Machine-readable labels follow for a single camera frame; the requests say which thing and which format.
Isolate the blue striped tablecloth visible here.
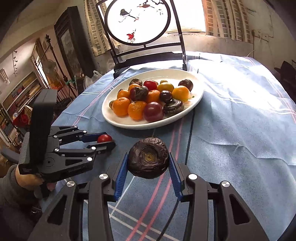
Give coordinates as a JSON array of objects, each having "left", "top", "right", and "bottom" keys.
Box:
[{"left": 55, "top": 53, "right": 295, "bottom": 240}]

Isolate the black coat stand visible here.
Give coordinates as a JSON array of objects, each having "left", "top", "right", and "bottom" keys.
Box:
[{"left": 45, "top": 34, "right": 77, "bottom": 98}]

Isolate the bookshelf with books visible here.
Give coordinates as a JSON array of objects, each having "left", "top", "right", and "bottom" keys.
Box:
[{"left": 1, "top": 72, "right": 43, "bottom": 147}]

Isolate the white plastic bag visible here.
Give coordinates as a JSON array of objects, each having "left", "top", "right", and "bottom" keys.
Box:
[{"left": 83, "top": 59, "right": 115, "bottom": 90}]

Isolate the large dark red plum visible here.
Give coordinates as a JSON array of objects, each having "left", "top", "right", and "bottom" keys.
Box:
[{"left": 178, "top": 79, "right": 194, "bottom": 91}]

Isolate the striped curtain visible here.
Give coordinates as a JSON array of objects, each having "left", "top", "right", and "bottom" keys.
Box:
[
  {"left": 202, "top": 0, "right": 252, "bottom": 43},
  {"left": 84, "top": 0, "right": 111, "bottom": 57}
]

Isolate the standing fan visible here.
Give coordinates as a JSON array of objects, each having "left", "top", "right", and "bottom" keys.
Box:
[{"left": 42, "top": 59, "right": 59, "bottom": 89}]

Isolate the red tomato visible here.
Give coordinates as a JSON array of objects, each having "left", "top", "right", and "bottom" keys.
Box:
[
  {"left": 143, "top": 80, "right": 158, "bottom": 91},
  {"left": 97, "top": 134, "right": 113, "bottom": 143}
]

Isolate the person left hand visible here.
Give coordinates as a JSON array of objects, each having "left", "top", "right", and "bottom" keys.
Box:
[{"left": 15, "top": 165, "right": 45, "bottom": 191}]

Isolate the dark water chestnut back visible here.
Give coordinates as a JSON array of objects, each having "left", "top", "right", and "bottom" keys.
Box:
[{"left": 129, "top": 78, "right": 142, "bottom": 86}]

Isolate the orange mandarin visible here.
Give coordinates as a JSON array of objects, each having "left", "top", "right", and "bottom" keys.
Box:
[
  {"left": 117, "top": 89, "right": 130, "bottom": 99},
  {"left": 112, "top": 97, "right": 130, "bottom": 117},
  {"left": 145, "top": 90, "right": 161, "bottom": 103},
  {"left": 127, "top": 101, "right": 147, "bottom": 121}
]

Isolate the orange citrus right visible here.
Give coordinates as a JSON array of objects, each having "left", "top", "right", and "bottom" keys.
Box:
[{"left": 171, "top": 85, "right": 190, "bottom": 102}]

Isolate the white ceramic plate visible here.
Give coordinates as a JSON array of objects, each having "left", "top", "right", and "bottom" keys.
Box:
[{"left": 102, "top": 69, "right": 204, "bottom": 130}]

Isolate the black hat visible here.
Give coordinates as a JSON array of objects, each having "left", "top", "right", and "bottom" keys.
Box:
[{"left": 274, "top": 61, "right": 295, "bottom": 82}]

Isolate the left striped curtain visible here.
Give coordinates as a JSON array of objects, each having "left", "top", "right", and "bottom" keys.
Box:
[{"left": 84, "top": 0, "right": 111, "bottom": 57}]

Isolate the dark framed wall painting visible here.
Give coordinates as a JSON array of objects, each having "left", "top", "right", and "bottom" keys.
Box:
[{"left": 54, "top": 6, "right": 95, "bottom": 79}]

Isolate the round bird painting screen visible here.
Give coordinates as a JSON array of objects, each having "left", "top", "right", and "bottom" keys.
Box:
[{"left": 95, "top": 1, "right": 188, "bottom": 78}]

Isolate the small orange centre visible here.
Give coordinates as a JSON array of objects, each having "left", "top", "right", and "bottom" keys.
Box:
[{"left": 128, "top": 84, "right": 140, "bottom": 91}]

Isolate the red tomato right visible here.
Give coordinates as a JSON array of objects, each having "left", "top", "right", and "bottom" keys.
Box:
[{"left": 143, "top": 80, "right": 158, "bottom": 91}]

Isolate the red tomato back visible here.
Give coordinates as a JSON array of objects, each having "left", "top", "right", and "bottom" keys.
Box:
[{"left": 97, "top": 134, "right": 113, "bottom": 143}]

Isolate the dark plum small centre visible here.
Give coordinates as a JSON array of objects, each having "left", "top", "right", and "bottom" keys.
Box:
[{"left": 159, "top": 90, "right": 172, "bottom": 103}]

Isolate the dark red plum front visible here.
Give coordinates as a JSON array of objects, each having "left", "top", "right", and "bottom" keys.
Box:
[{"left": 143, "top": 101, "right": 164, "bottom": 122}]

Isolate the right striped curtain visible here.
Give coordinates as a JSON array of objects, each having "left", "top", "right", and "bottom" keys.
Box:
[{"left": 202, "top": 0, "right": 252, "bottom": 43}]

